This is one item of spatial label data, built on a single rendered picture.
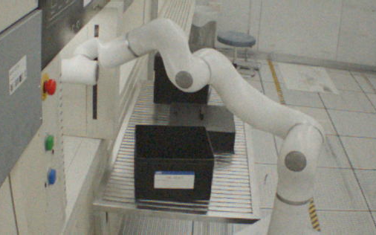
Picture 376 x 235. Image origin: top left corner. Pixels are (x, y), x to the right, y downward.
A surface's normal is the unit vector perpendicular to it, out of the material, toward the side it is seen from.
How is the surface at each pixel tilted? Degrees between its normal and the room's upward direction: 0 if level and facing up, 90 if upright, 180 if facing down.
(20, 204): 90
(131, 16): 90
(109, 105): 90
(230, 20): 90
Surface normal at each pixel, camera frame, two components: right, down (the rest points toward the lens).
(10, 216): -0.05, 0.40
